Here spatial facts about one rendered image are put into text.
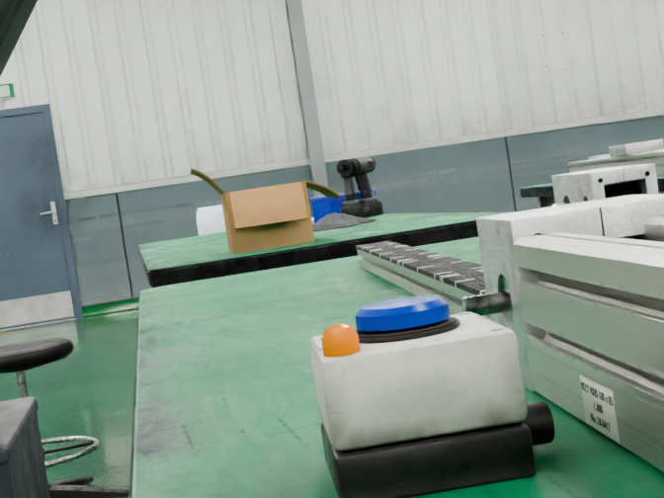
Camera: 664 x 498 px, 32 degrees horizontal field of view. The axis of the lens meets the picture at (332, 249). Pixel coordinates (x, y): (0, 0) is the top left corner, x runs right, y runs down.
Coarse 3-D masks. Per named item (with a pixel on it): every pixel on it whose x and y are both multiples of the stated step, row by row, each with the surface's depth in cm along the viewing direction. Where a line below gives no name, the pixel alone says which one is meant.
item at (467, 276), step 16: (384, 256) 141; (400, 256) 136; (416, 256) 132; (432, 256) 129; (448, 256) 126; (432, 272) 108; (448, 272) 106; (464, 272) 104; (480, 272) 101; (464, 288) 92; (480, 288) 88
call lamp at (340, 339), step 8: (328, 328) 46; (336, 328) 46; (344, 328) 46; (352, 328) 46; (328, 336) 46; (336, 336) 46; (344, 336) 46; (352, 336) 46; (328, 344) 46; (336, 344) 46; (344, 344) 46; (352, 344) 46; (328, 352) 46; (336, 352) 46; (344, 352) 46; (352, 352) 46
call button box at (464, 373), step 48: (384, 336) 48; (432, 336) 48; (480, 336) 46; (336, 384) 46; (384, 384) 46; (432, 384) 46; (480, 384) 46; (336, 432) 46; (384, 432) 46; (432, 432) 46; (480, 432) 47; (528, 432) 46; (336, 480) 46; (384, 480) 46; (432, 480) 46; (480, 480) 46
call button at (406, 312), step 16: (368, 304) 51; (384, 304) 49; (400, 304) 49; (416, 304) 48; (432, 304) 48; (448, 304) 50; (368, 320) 49; (384, 320) 48; (400, 320) 48; (416, 320) 48; (432, 320) 48
